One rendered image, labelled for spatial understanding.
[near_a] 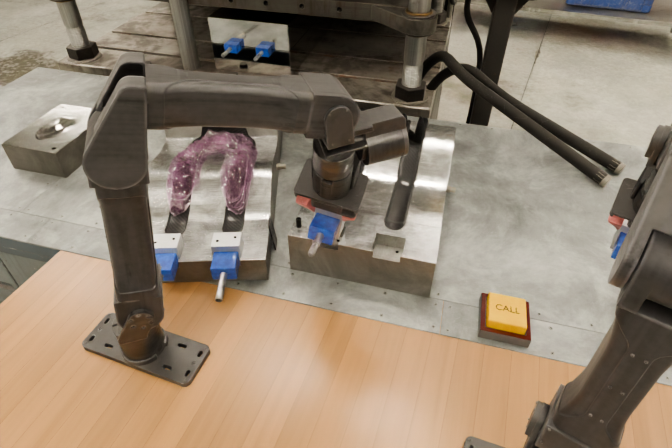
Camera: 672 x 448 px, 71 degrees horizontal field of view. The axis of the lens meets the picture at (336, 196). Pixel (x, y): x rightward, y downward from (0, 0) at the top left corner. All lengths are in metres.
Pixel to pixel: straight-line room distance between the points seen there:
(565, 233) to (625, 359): 0.59
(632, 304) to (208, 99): 0.44
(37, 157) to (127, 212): 0.69
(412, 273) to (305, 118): 0.38
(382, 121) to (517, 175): 0.62
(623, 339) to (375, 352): 0.41
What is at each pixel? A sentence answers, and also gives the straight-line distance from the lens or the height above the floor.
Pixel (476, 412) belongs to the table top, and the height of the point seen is 0.80.
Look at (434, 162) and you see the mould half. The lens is 0.99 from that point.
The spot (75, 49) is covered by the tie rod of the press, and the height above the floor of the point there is 0.83.
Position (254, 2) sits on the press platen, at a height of 1.01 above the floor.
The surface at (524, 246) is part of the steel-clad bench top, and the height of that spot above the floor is 0.80.
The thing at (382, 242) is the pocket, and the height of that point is 0.87.
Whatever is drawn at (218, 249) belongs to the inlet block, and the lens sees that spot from 0.85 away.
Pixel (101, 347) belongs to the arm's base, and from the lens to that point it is 0.87.
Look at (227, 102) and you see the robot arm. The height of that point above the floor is 1.22.
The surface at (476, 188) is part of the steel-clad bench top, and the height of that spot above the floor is 0.80.
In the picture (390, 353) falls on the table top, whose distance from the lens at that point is 0.80.
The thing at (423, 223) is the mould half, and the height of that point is 0.89.
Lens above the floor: 1.47
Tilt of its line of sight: 39 degrees down
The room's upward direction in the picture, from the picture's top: straight up
